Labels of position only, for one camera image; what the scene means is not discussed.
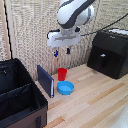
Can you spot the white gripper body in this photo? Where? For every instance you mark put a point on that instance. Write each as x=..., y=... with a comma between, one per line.
x=63, y=39

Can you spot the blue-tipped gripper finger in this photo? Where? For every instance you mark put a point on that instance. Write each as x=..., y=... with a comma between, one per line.
x=56, y=53
x=68, y=51

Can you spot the blue plastic bowl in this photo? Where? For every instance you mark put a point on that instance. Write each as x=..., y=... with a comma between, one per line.
x=65, y=88

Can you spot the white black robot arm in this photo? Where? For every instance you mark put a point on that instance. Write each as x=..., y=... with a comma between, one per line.
x=71, y=13

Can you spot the black air fryer body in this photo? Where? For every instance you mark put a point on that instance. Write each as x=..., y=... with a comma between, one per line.
x=117, y=46

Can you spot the red plastic cup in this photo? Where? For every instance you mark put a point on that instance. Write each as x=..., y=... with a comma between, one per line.
x=62, y=74

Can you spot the dark blue book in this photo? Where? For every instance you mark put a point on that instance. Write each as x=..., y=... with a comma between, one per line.
x=46, y=81

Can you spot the black fabric storage box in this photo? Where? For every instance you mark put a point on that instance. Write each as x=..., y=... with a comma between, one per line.
x=20, y=100

